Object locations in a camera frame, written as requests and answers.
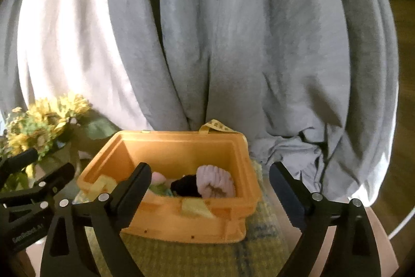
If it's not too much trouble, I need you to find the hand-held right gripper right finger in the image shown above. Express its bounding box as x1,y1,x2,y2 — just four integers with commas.
269,161,383,277

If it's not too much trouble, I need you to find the white cable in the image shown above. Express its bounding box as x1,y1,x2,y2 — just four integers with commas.
387,206,415,240

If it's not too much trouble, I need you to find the grey curtain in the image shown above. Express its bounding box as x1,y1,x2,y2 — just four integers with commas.
0,0,399,206

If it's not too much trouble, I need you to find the lavender knitted sock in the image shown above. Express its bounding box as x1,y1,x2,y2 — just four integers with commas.
196,166,236,199

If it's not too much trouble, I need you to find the black mouse plush toy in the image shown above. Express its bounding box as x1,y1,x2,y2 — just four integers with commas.
171,175,202,198

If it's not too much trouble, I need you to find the yellow blue woven mat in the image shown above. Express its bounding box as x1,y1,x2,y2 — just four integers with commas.
73,160,289,277

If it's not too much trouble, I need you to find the green plush toy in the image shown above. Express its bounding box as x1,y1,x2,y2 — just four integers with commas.
149,182,176,197

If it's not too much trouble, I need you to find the orange plastic storage box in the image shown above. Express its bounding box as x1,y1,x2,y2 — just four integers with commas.
77,119,260,243

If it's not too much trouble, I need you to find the grey-green ribbed vase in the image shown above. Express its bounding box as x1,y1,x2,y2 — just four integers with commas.
42,142,81,177

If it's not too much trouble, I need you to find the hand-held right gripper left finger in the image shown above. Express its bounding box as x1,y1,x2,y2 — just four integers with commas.
39,162,153,277

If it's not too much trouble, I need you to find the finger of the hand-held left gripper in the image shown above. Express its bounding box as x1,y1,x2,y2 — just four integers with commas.
0,163,76,209
0,148,39,182

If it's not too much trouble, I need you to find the white curtain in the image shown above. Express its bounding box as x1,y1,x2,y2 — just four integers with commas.
16,0,156,131

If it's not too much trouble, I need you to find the artificial sunflower bouquet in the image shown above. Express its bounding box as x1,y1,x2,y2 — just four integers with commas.
0,93,117,167

